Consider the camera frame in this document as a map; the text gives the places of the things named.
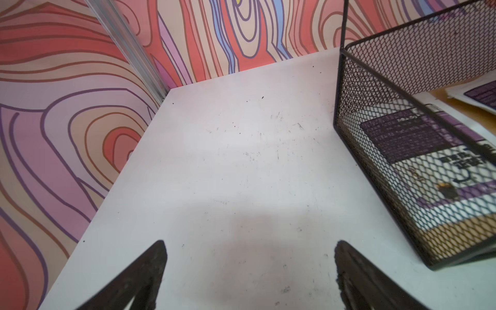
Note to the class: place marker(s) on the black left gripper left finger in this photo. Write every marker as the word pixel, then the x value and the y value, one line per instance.
pixel 137 286

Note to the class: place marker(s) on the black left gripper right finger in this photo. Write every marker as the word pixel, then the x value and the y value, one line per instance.
pixel 363 285

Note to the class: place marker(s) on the purple coffee bag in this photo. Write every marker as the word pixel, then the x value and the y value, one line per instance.
pixel 478 93
pixel 435 176

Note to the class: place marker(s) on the black wire wooden shelf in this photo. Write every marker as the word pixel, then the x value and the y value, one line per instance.
pixel 411 62

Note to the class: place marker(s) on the aluminium corner frame post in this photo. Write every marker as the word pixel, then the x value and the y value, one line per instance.
pixel 113 21

